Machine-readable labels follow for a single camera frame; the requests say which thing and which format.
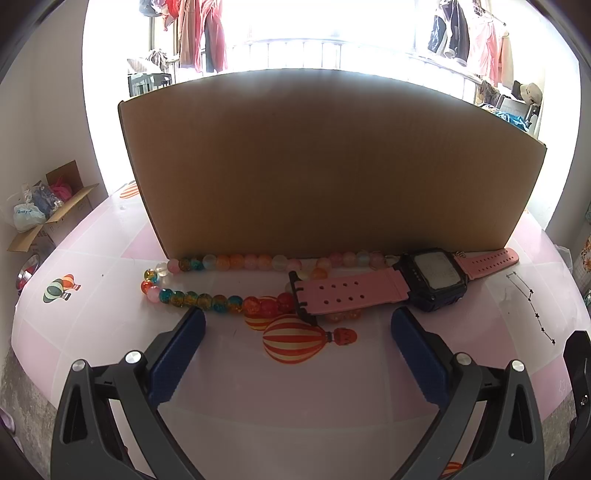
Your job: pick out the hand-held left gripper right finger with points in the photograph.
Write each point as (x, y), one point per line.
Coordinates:
(418, 355)

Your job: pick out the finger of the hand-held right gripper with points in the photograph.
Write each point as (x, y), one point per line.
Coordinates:
(579, 369)

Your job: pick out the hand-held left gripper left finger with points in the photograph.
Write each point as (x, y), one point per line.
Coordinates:
(178, 355)

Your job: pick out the large brown cardboard box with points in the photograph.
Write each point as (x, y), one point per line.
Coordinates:
(323, 161)

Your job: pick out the open carton with clutter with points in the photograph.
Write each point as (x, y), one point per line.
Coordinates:
(69, 207)

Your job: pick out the white bag blue print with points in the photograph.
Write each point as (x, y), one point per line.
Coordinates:
(27, 217)

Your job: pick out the pile of clothes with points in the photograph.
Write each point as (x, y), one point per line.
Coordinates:
(512, 119)

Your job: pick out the grey metal cabinet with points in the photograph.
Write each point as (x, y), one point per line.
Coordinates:
(147, 85)

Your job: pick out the beige hat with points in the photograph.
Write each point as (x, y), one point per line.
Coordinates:
(528, 92)

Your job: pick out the folded cloth bundle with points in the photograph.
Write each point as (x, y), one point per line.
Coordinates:
(147, 62)

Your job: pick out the pink hanging shirt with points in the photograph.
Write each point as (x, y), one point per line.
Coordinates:
(489, 50)

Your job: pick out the red hanging clothes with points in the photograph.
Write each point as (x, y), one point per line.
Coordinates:
(214, 37)

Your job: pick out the dark hanging jacket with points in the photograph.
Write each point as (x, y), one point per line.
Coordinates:
(450, 32)

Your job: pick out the hanging underwear garments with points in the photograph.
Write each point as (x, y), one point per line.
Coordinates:
(157, 9)

